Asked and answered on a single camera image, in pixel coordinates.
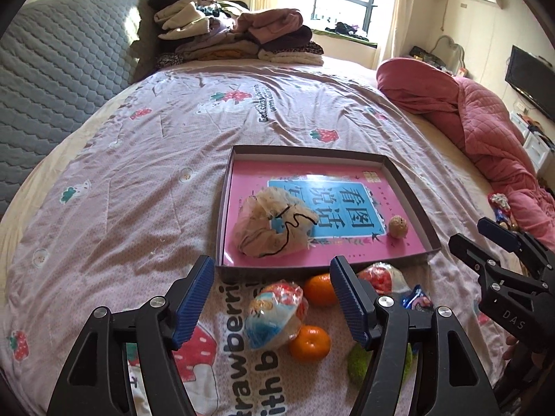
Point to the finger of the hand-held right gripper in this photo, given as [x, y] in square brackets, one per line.
[470, 251]
[498, 232]

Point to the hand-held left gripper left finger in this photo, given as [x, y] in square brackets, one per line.
[195, 303]

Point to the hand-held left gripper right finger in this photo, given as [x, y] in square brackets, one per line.
[349, 307]

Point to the plastic-wrapped red white ball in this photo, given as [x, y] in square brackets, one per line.
[381, 277]

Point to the blue snack packet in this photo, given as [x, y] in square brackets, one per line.
[416, 299]

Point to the plastic-wrapped orange blue ball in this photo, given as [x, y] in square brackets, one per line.
[273, 316]

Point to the shallow grey cardboard box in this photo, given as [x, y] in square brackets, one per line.
[269, 273]

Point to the person's right hand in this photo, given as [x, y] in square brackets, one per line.
[510, 347]

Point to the red snack packet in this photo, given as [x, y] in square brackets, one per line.
[501, 208]

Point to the orange mandarin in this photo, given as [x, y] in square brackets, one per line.
[318, 290]
[308, 344]

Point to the small beige walnut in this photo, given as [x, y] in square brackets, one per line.
[399, 227]

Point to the white drawer cabinet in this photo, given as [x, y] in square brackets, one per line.
[535, 143]

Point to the pink quilted blanket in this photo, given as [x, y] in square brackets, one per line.
[477, 117]

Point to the pink children's book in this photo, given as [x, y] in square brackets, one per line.
[260, 173]

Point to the strawberry print bedsheet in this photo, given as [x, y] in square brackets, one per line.
[151, 160]

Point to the black flat television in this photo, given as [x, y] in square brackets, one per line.
[531, 80]

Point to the black bag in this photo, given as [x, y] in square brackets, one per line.
[422, 54]

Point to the green windowsill mat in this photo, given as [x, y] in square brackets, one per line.
[360, 42]

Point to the dark clothes on windowsill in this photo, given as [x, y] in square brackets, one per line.
[347, 29]

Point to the grey quilted mattress pad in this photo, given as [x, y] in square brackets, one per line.
[65, 73]

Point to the pile of folded clothes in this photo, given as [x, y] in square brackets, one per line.
[225, 30]

